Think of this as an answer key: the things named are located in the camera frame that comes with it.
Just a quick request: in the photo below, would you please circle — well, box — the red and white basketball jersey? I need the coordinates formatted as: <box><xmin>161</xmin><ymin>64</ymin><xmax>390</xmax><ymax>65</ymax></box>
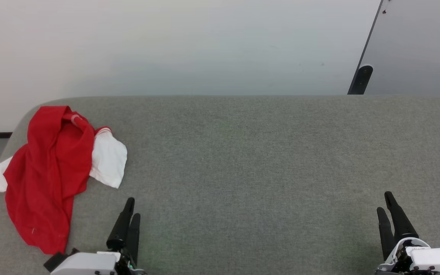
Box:
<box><xmin>0</xmin><ymin>105</ymin><xmax>128</xmax><ymax>255</ymax></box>

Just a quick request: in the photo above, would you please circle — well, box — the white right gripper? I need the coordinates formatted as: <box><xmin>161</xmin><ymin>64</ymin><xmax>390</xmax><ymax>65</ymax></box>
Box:
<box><xmin>375</xmin><ymin>191</ymin><xmax>440</xmax><ymax>275</ymax></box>

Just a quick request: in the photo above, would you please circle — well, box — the grey fabric sofa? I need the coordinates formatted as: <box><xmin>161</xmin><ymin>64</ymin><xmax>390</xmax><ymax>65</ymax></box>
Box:
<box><xmin>0</xmin><ymin>95</ymin><xmax>440</xmax><ymax>275</ymax></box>

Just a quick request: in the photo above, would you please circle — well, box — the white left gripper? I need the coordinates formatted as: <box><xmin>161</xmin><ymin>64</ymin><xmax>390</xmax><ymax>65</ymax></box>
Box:
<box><xmin>50</xmin><ymin>197</ymin><xmax>146</xmax><ymax>275</ymax></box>

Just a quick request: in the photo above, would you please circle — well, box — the black slanted frame post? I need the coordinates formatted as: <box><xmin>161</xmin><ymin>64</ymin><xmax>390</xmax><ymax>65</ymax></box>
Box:
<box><xmin>347</xmin><ymin>0</ymin><xmax>384</xmax><ymax>95</ymax></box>

